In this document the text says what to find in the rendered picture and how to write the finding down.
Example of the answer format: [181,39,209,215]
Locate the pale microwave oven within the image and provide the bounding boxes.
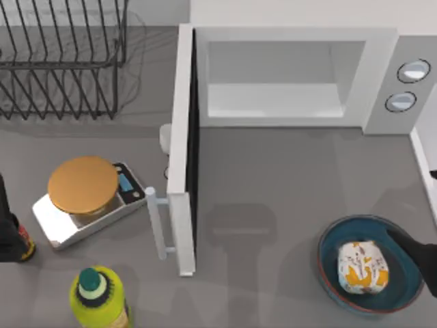
[191,27,432,136]

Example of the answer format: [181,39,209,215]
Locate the black bottle with red label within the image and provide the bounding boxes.
[0,173,37,264]

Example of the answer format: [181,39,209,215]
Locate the blue bowl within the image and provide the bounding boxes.
[317,214,428,315]

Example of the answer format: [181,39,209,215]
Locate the dark wire dish rack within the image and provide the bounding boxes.
[0,0,130,121]

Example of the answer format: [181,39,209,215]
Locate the white and orange bread bag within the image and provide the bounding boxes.
[337,240,391,295]

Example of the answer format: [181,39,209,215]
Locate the pale grey rounded box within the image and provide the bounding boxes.
[159,123,173,155]

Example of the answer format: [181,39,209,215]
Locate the small round microwave knob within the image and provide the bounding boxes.
[384,90,418,113]

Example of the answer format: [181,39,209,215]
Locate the white microwave door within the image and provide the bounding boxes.
[166,23,199,277]

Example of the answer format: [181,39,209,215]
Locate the yellow bottle with green cap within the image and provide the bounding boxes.
[69,266,132,328]

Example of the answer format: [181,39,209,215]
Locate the large round microwave knob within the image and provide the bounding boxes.
[397,58,432,84]

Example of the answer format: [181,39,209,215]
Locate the pale blue door handle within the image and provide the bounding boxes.
[145,186,177,261]

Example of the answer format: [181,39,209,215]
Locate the kitchen scale with orange plate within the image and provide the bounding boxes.
[32,156,148,251]

